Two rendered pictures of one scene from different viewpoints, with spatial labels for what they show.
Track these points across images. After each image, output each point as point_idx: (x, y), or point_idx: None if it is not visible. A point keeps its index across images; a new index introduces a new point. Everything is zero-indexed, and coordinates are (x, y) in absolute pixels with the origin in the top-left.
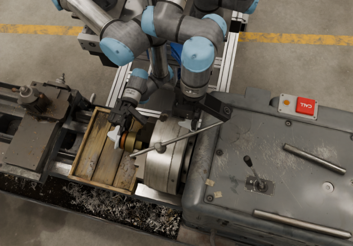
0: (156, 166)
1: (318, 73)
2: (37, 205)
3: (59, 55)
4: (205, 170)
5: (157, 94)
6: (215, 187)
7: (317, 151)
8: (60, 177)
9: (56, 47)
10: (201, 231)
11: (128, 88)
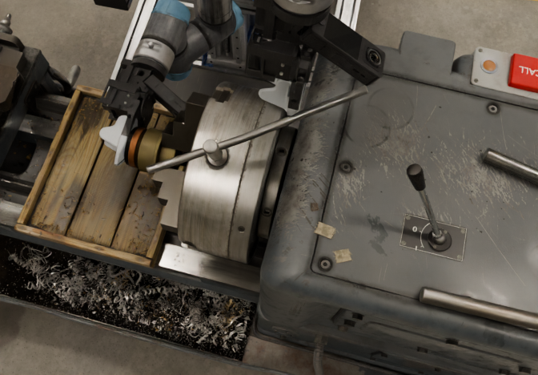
0: (206, 197)
1: (511, 53)
2: None
3: (11, 5)
4: (315, 204)
5: (206, 82)
6: (336, 240)
7: None
8: (3, 233)
9: None
10: (293, 343)
11: (148, 38)
